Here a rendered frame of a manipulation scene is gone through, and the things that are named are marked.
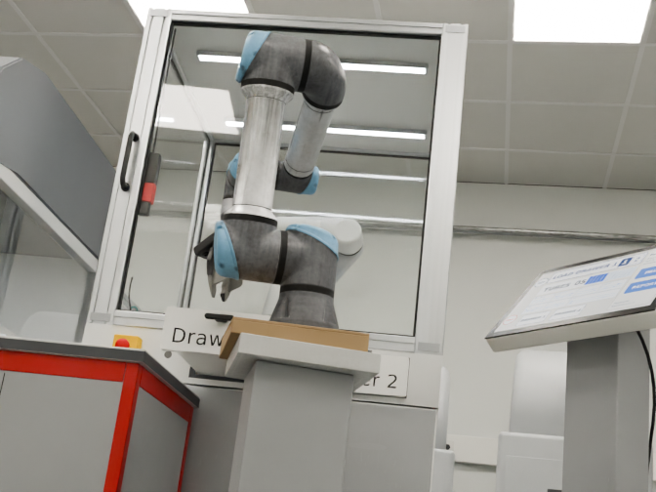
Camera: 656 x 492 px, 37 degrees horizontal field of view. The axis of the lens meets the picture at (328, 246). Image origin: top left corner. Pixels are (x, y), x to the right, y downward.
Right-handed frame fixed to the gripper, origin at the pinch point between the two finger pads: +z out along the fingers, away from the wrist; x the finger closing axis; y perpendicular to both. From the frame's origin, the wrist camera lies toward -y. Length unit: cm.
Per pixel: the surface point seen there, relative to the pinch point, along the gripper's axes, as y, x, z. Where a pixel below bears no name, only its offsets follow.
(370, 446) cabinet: 17, 49, 29
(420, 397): 27, 55, 15
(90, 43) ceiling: -220, 103, -183
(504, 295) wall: -101, 345, -109
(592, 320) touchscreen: 82, 39, 1
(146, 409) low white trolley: -0.6, -16.2, 32.0
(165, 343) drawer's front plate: -9.0, -6.2, 13.6
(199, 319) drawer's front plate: -2.5, -2.2, 6.9
